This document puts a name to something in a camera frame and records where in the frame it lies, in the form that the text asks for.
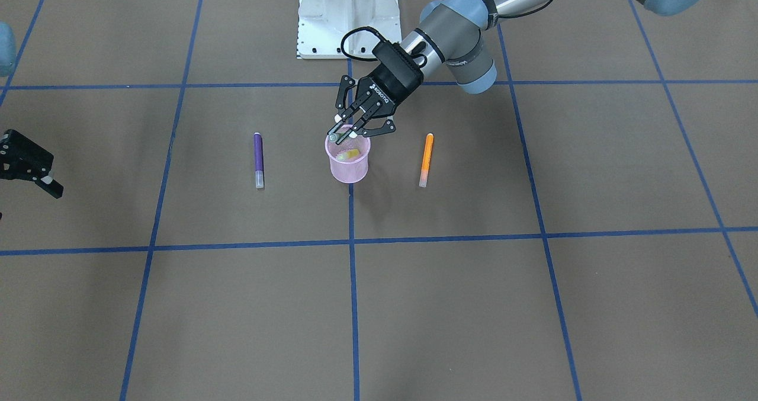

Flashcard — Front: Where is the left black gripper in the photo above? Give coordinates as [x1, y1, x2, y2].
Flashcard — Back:
[334, 40, 424, 139]

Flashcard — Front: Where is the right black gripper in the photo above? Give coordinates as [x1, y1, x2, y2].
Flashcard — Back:
[1, 130, 64, 199]

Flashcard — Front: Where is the green marker pen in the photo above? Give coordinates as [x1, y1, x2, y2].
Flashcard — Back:
[326, 131, 362, 162]

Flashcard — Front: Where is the orange marker pen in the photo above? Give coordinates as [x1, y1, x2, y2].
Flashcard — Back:
[419, 132, 434, 188]

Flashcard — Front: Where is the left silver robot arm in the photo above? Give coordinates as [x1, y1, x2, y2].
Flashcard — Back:
[327, 0, 699, 145]

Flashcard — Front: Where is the pink mesh pen holder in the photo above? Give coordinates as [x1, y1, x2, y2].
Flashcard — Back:
[325, 124, 371, 184]

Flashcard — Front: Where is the purple marker pen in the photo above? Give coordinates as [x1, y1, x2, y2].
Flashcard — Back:
[253, 132, 265, 190]

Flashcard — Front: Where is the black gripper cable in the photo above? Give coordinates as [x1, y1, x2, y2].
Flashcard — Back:
[340, 27, 427, 64]

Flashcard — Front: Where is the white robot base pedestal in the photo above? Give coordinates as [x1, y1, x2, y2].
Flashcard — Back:
[296, 0, 402, 59]

